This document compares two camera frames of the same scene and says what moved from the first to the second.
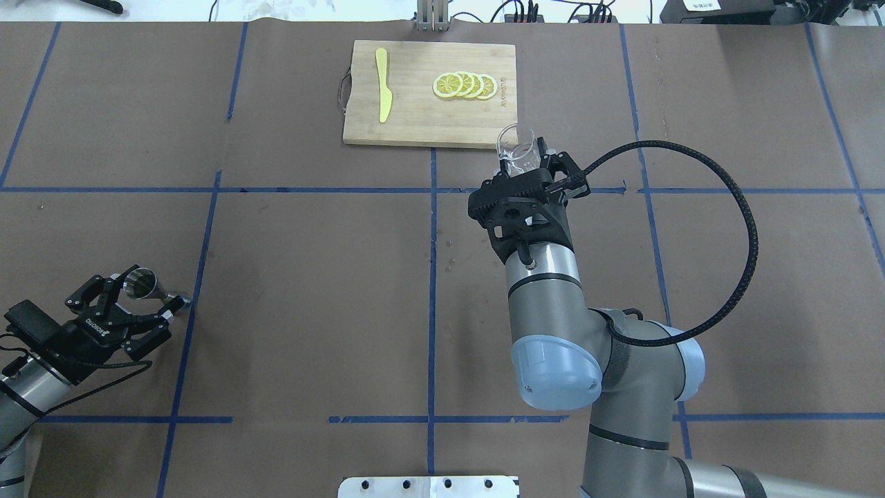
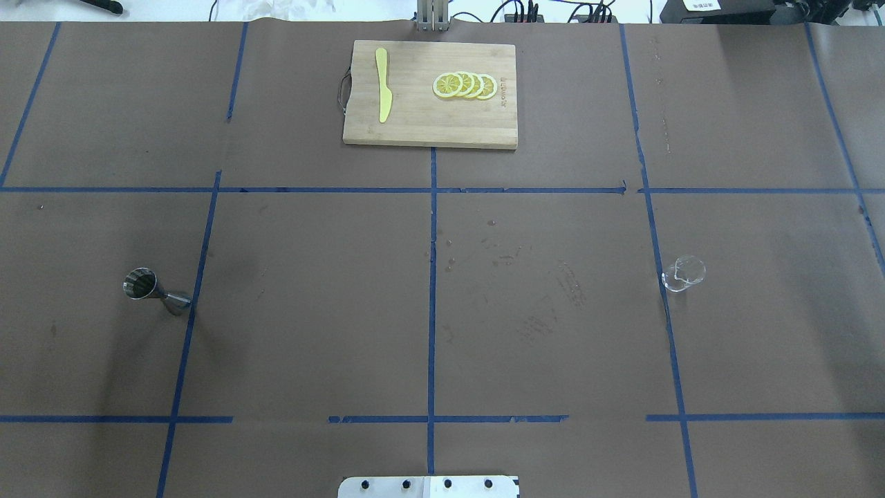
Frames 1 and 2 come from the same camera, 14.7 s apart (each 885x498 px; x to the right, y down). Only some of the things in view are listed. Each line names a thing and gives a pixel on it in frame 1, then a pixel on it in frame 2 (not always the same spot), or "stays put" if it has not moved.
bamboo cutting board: x=419 y=117 stays put
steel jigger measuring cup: x=142 y=283 stays put
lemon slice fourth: x=447 y=84 stays put
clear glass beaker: x=518 y=147 → x=686 y=270
